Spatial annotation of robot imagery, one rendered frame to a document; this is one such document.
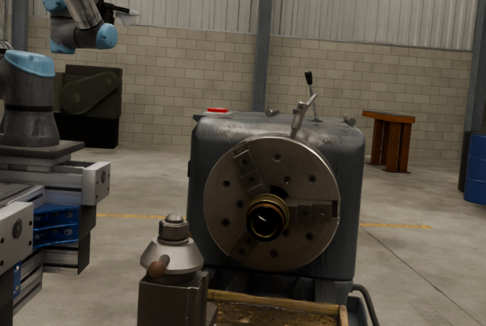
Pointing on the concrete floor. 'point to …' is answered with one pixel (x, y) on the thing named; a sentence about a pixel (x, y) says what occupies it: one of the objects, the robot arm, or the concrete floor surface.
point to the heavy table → (390, 140)
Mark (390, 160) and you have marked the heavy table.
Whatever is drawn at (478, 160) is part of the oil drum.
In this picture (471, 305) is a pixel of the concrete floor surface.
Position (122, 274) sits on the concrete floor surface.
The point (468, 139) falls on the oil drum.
